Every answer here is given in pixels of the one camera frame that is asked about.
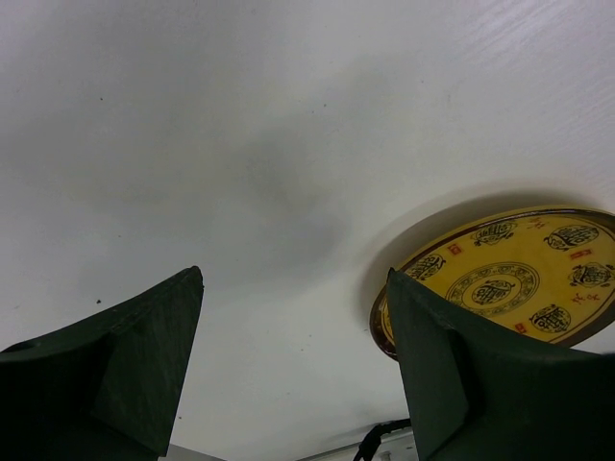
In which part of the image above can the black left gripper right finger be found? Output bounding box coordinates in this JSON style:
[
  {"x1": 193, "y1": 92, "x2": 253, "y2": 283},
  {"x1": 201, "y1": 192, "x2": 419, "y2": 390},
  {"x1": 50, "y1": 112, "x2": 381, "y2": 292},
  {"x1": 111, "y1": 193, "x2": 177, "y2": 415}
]
[{"x1": 386, "y1": 270, "x2": 614, "y2": 460}]

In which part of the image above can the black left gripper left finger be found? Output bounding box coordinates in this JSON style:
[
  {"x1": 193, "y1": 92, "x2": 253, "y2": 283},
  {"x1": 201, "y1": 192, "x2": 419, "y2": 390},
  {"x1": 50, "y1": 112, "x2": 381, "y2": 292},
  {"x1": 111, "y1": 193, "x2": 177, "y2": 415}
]
[{"x1": 1, "y1": 266, "x2": 204, "y2": 460}]

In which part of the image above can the yellow patterned plate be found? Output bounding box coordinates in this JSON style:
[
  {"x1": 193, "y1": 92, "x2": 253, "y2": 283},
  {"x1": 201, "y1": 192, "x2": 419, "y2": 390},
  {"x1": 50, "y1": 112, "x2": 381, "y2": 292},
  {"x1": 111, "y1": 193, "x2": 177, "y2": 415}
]
[{"x1": 400, "y1": 206, "x2": 614, "y2": 347}]

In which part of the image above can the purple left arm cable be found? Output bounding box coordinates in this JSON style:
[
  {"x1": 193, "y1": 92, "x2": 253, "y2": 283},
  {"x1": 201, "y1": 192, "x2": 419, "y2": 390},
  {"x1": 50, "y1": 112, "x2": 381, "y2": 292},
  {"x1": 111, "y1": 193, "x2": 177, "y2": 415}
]
[{"x1": 353, "y1": 417, "x2": 414, "y2": 461}]

